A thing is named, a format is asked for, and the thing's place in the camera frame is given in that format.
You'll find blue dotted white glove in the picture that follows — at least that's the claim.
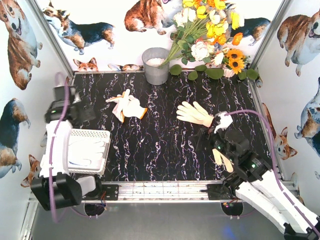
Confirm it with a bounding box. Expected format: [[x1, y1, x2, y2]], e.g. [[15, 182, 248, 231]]
[[67, 140, 106, 169]]

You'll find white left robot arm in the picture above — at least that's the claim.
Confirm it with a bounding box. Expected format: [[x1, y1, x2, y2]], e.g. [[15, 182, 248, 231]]
[[30, 85, 97, 213]]

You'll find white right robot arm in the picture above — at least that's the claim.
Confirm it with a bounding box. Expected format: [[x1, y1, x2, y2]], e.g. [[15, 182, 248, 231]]
[[189, 128, 320, 240]]

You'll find white plastic storage basket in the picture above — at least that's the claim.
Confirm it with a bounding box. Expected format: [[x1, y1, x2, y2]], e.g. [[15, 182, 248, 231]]
[[40, 128, 111, 175]]

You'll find cream glove near right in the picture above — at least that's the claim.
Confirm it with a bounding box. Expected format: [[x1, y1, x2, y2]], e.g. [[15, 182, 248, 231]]
[[212, 148, 234, 173]]

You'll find cream glove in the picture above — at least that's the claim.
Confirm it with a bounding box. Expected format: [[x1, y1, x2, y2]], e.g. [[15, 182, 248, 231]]
[[212, 148, 234, 173], [176, 101, 214, 128]]

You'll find cream glove far right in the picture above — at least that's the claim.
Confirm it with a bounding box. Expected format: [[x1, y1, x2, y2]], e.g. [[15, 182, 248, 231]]
[[176, 101, 214, 128]]

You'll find white glove orange trim folded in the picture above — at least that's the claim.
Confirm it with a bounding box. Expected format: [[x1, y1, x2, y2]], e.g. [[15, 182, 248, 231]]
[[105, 89, 131, 123]]

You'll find white glove orange cuff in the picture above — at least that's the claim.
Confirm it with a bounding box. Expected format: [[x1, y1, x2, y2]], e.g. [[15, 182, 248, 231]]
[[122, 94, 148, 120]]

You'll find large green moss stone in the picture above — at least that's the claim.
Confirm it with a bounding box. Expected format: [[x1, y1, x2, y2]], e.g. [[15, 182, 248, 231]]
[[204, 68, 224, 80]]

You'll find green moss stone right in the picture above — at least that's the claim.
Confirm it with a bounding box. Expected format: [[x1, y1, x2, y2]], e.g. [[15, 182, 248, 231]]
[[246, 68, 259, 81]]

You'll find white sunflower pot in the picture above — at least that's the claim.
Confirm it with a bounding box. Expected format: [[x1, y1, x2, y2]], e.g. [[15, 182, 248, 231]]
[[223, 68, 235, 78]]

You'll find green moss stone far left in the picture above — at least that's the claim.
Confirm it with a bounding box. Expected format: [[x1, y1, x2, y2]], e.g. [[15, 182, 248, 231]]
[[169, 64, 182, 76]]

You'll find sunflower bunch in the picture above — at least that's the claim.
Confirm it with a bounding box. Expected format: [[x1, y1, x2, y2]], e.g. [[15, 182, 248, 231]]
[[222, 48, 250, 74]]

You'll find grey metal bucket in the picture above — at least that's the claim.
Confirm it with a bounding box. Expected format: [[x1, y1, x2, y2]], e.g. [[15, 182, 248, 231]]
[[141, 47, 170, 86]]

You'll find artificial flower bouquet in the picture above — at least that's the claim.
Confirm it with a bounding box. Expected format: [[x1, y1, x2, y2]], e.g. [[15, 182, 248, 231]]
[[162, 0, 245, 65]]

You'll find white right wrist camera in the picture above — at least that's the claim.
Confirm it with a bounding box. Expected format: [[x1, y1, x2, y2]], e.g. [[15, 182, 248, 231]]
[[214, 111, 233, 134]]

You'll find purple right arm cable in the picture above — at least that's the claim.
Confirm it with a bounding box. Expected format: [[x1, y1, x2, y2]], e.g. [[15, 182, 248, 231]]
[[224, 109, 320, 233]]

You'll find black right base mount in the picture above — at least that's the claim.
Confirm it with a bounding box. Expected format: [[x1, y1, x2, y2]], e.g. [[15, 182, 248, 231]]
[[200, 177, 244, 201]]

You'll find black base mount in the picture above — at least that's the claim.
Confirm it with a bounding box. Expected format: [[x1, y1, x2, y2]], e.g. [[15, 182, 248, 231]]
[[82, 183, 120, 201], [200, 177, 244, 201]]

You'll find aluminium front rail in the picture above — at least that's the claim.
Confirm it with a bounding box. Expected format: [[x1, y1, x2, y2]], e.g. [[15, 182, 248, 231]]
[[28, 181, 253, 202]]

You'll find aluminium frame rail right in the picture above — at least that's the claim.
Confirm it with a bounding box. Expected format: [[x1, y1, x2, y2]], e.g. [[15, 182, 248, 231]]
[[247, 74, 285, 181]]

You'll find aluminium frame post left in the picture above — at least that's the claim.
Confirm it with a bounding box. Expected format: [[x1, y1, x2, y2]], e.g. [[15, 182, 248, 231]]
[[26, 0, 74, 77]]

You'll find aluminium frame post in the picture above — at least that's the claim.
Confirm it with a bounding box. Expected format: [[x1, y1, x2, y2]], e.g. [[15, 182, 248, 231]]
[[250, 0, 293, 70], [26, 0, 74, 77]]

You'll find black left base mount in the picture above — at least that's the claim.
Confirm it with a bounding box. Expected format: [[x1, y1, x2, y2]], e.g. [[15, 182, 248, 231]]
[[82, 183, 120, 201]]

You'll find aluminium frame post right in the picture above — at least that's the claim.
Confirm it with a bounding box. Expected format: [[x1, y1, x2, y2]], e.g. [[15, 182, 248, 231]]
[[250, 0, 293, 70]]

